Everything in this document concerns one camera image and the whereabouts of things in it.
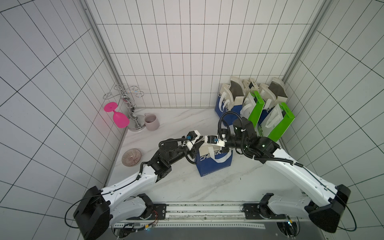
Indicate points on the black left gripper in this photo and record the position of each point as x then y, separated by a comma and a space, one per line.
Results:
194, 149

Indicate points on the green white bag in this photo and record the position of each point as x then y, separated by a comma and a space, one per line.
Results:
274, 122
253, 106

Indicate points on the large blue beige cheerful bag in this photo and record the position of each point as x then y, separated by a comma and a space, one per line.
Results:
230, 97

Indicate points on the navy beige small bag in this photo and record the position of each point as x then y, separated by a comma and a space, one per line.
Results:
250, 85

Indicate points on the blue beige takeout bag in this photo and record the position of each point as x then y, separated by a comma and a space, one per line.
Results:
272, 94

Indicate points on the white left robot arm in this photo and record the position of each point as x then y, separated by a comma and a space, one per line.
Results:
99, 209

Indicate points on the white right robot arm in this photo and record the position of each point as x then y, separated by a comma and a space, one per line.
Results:
323, 204

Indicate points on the pale pink ceramic cup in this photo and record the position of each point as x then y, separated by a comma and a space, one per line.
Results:
151, 122

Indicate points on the glass dish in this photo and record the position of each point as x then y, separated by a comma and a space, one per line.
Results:
131, 157

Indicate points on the pink plastic goblet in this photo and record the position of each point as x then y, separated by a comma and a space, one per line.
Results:
120, 119

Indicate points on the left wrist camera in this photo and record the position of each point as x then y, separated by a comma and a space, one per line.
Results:
193, 136

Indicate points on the metal wire rack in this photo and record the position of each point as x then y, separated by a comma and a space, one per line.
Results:
137, 122

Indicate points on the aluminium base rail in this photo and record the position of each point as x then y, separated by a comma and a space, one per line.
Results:
209, 215

